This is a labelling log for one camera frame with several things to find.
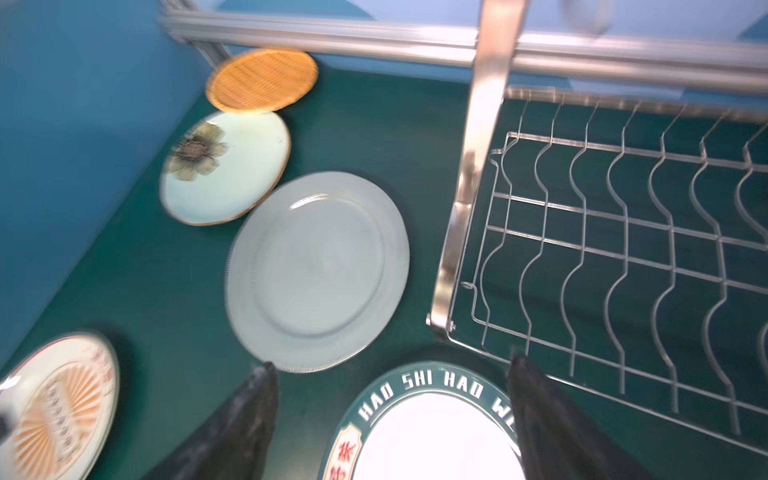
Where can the chrome two-tier dish rack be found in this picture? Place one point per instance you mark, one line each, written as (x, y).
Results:
(619, 242)

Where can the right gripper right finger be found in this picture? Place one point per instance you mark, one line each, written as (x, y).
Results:
(557, 440)

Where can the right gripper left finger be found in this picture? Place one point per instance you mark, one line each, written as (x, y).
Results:
(233, 442)

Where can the orange woven round plate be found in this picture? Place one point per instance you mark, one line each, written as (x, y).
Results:
(262, 81)

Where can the white sunburst plate at left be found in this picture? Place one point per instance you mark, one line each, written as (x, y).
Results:
(57, 408)

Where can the white plate green lettered rim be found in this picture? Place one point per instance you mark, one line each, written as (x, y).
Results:
(426, 420)

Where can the grey-green plain plate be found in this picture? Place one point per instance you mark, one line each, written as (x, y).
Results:
(317, 271)

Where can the pale green flower plate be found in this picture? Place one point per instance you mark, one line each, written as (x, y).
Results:
(224, 166)

